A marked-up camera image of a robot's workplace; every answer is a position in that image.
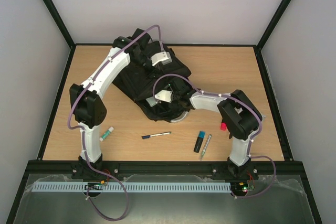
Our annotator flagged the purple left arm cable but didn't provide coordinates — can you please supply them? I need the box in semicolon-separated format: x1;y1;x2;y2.
67;24;166;221

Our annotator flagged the light blue cable duct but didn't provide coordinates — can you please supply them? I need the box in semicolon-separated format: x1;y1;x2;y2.
31;182;232;193

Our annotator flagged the black frame post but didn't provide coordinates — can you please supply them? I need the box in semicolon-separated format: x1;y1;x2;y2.
256;0;308;51
26;0;77;49

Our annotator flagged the blue whiteboard pen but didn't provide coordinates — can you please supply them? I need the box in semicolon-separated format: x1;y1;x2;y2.
141;131;172;140

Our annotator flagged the silver marker pen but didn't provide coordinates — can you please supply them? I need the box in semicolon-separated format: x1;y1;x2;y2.
199;134;212;161

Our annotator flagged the black front mounting rail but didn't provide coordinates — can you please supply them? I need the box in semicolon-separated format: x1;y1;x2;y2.
25;160;307;181

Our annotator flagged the black left frame post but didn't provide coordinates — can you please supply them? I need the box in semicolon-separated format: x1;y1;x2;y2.
26;0;77;49

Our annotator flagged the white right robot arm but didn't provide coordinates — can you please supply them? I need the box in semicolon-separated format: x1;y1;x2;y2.
169;81;263;178

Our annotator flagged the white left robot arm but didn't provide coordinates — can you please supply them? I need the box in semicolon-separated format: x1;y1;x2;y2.
67;32;147;166

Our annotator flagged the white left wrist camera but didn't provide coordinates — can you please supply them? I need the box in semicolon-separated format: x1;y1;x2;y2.
151;51;172;66

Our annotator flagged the black right frame post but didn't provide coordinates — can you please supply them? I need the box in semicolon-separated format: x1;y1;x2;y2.
256;0;308;51

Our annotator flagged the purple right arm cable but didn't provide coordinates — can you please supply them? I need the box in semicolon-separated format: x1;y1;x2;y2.
152;73;277;200

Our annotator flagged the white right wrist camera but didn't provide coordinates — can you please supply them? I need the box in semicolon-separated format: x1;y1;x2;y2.
154;90;173;103

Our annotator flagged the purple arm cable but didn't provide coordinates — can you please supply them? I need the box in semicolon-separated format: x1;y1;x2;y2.
67;24;166;221
152;73;277;200

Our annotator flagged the blue highlighter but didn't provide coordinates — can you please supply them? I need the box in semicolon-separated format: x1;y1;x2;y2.
193;131;205;153

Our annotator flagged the black student bag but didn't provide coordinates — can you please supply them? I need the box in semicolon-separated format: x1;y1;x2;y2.
113;33;191;122

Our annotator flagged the grey notebook with barcode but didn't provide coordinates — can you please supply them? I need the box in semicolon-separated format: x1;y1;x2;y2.
146;97;158;107

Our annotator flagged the green glue stick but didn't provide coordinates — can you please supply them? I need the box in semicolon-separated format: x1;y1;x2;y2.
99;126;114;142

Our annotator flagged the pink highlighter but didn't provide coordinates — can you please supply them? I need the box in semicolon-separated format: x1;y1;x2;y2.
220;123;227;131

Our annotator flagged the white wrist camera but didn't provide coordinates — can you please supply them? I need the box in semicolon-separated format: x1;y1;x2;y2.
151;51;172;66
154;90;173;103

